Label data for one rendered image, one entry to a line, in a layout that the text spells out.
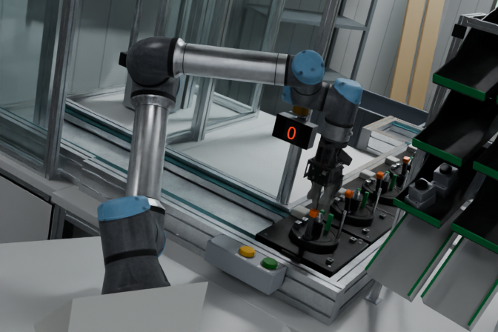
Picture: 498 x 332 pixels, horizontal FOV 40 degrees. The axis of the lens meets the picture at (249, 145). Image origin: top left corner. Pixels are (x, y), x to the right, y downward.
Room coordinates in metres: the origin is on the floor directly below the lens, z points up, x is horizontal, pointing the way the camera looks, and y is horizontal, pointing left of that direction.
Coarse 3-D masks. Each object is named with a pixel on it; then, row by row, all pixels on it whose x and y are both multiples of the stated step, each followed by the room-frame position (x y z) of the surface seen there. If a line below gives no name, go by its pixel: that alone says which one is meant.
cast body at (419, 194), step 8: (416, 184) 1.55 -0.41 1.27; (424, 184) 1.55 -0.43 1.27; (408, 192) 1.56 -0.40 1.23; (416, 192) 1.54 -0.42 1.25; (424, 192) 1.53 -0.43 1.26; (432, 192) 1.55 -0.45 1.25; (408, 200) 1.55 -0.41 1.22; (416, 200) 1.55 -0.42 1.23; (424, 200) 1.54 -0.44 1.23; (432, 200) 1.56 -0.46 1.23; (416, 208) 1.53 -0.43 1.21; (424, 208) 1.55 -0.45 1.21
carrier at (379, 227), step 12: (312, 204) 1.97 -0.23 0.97; (336, 204) 1.96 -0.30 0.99; (360, 204) 2.01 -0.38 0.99; (324, 216) 1.89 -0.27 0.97; (336, 216) 1.91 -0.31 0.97; (348, 216) 1.89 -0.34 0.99; (360, 216) 1.91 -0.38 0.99; (372, 216) 1.93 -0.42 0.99; (336, 228) 1.85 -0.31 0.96; (348, 228) 1.85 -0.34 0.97; (360, 228) 1.87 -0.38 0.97; (372, 228) 1.89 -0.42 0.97; (384, 228) 1.91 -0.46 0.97; (372, 240) 1.81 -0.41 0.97
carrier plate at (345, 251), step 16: (288, 224) 1.79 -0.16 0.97; (256, 240) 1.68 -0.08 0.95; (272, 240) 1.67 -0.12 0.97; (288, 240) 1.69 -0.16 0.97; (304, 256) 1.62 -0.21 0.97; (320, 256) 1.64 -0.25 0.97; (336, 256) 1.66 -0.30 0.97; (352, 256) 1.68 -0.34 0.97; (320, 272) 1.59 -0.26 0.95; (336, 272) 1.60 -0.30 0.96
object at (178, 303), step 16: (160, 288) 1.17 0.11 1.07; (176, 288) 1.19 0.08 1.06; (192, 288) 1.21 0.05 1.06; (64, 304) 1.10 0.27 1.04; (80, 304) 1.08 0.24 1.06; (96, 304) 1.10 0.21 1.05; (112, 304) 1.11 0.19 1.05; (128, 304) 1.13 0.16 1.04; (144, 304) 1.15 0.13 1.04; (160, 304) 1.17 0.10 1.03; (176, 304) 1.19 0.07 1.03; (192, 304) 1.22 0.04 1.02; (48, 320) 1.16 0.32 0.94; (64, 320) 1.09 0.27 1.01; (80, 320) 1.08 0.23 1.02; (96, 320) 1.10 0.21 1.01; (112, 320) 1.12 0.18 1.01; (128, 320) 1.14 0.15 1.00; (144, 320) 1.16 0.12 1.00; (160, 320) 1.18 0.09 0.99; (176, 320) 1.20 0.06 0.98; (192, 320) 1.22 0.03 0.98
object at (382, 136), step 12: (384, 120) 3.12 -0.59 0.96; (396, 120) 3.17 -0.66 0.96; (372, 132) 2.91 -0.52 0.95; (384, 132) 2.93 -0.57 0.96; (396, 132) 3.12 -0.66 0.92; (408, 132) 3.10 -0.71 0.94; (360, 144) 2.93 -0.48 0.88; (372, 144) 2.91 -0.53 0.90; (384, 144) 2.88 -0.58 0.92; (396, 144) 2.85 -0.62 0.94; (408, 144) 2.88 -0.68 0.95
